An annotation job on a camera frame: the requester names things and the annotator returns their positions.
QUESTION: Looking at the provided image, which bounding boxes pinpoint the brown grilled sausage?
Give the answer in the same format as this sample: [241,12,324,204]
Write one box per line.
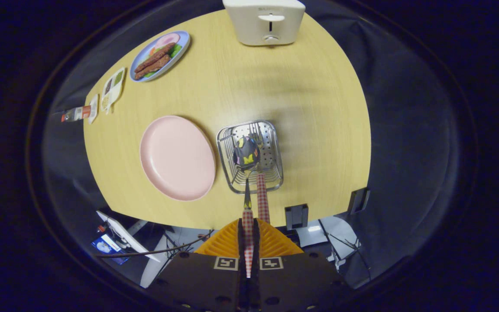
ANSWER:
[134,54,171,80]
[135,42,175,72]

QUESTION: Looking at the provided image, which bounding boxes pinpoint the spoon with checkered handle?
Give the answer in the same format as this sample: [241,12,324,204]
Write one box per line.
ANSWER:
[232,135,261,278]

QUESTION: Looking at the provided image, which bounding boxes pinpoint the clear bottle with red cap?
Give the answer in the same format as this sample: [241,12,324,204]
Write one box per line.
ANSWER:
[52,105,92,123]

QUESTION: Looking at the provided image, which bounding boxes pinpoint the white paper sheets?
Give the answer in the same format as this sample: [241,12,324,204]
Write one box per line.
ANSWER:
[295,215,360,248]

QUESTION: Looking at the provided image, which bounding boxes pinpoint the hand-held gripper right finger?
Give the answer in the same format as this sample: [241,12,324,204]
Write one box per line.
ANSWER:
[250,219,350,312]

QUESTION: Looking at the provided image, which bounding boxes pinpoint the white toaster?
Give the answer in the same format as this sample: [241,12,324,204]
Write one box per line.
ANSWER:
[223,0,306,46]

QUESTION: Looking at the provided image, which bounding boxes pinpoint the perforated metal basket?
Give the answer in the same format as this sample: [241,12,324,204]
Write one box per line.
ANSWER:
[216,120,284,194]

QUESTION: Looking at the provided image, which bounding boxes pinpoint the blue box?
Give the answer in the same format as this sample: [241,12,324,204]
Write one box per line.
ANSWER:
[91,234,130,265]

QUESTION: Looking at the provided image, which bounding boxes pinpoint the fork with checkered handle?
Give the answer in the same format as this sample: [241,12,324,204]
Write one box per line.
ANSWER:
[249,123,271,224]

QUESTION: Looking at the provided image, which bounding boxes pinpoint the white square coaster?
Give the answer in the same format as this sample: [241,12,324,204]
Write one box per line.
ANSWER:
[87,94,99,125]

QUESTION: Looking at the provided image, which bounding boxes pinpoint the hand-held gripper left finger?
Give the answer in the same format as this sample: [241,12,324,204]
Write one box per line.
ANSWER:
[150,219,250,312]

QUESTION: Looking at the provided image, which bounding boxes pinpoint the white divided seasoning tray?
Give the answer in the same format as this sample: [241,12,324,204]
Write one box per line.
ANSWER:
[100,67,126,114]

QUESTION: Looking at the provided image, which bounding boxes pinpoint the pink ham slice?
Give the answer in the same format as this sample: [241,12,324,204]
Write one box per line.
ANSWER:
[154,33,181,49]

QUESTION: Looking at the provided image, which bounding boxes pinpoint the green lettuce leaf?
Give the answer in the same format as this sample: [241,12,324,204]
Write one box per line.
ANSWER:
[143,43,183,78]

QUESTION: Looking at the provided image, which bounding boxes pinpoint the blue plate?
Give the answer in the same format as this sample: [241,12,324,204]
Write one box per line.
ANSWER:
[129,30,191,82]

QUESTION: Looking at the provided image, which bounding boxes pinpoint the white board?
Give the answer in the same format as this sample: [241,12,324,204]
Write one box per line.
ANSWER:
[96,211,161,263]

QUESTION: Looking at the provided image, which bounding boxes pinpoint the dark cable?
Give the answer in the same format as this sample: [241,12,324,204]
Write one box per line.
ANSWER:
[96,230,214,259]

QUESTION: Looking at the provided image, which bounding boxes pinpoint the pink plate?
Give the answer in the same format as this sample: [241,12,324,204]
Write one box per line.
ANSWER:
[139,115,217,202]

